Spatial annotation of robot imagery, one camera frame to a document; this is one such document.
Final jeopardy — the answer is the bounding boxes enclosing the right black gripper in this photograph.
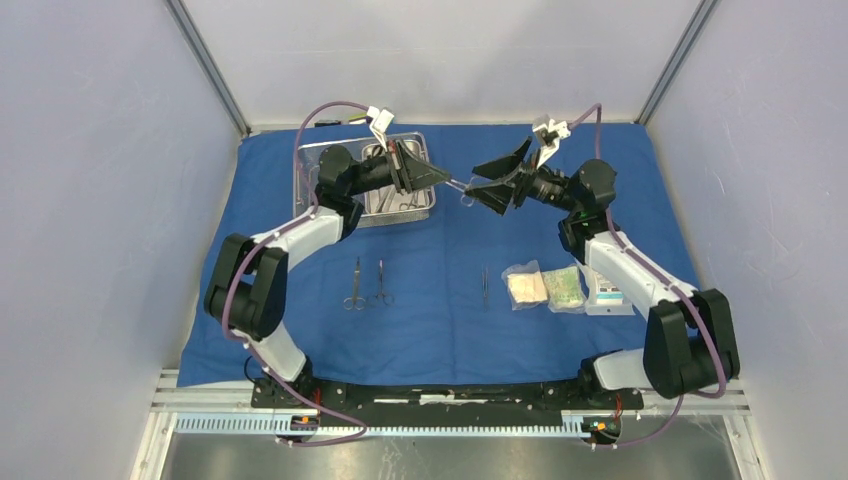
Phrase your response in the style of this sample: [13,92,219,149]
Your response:
[464,136,580,217]

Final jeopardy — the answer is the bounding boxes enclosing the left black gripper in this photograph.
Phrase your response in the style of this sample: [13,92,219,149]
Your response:
[346,138,451,197]

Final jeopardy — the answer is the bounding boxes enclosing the wire mesh steel basket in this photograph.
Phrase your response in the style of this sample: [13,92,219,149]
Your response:
[292,131,436,228]

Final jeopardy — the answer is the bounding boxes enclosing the stainless steel instrument tray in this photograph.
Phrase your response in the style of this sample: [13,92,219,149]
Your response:
[361,139,434,214]

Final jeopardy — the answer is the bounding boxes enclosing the steel thumb tweezers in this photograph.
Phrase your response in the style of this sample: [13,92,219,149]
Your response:
[481,265,489,311]

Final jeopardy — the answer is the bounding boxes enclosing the beige gauze packet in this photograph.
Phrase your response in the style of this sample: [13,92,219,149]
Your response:
[501,260,549,311]

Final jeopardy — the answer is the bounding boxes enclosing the green printed packet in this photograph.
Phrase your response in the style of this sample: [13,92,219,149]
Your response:
[541,264,586,314]

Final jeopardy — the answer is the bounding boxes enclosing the blue surgical drape cloth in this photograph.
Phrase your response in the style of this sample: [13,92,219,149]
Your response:
[176,122,734,389]

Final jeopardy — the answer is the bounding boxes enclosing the steel surgical scissors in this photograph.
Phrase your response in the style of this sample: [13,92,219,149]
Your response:
[343,258,367,311]

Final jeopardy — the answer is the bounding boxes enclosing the white blue box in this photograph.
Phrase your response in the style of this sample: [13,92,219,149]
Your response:
[580,266,635,316]

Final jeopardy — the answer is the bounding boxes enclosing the steel curved hemostat clamp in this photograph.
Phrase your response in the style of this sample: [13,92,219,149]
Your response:
[445,179,475,207]

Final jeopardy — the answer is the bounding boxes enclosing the steel scalpel handle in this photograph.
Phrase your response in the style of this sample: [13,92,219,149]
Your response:
[371,187,396,213]

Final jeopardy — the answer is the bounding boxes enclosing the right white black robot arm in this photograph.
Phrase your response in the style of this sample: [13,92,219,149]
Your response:
[465,140,741,408]

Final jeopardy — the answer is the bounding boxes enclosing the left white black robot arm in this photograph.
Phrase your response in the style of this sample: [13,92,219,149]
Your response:
[203,139,452,408]

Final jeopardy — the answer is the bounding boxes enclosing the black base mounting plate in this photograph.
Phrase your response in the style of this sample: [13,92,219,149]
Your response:
[250,377,645,429]

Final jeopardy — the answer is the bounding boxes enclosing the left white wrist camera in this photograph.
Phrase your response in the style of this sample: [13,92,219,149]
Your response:
[366,106,395,151]

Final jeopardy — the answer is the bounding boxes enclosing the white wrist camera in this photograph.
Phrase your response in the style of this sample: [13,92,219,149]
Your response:
[366,106,395,151]
[532,115,571,169]

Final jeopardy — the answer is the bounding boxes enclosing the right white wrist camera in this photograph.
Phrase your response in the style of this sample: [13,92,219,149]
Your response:
[532,115,571,169]

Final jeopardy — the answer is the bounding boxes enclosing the aluminium frame rail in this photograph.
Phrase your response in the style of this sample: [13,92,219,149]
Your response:
[150,369,751,416]

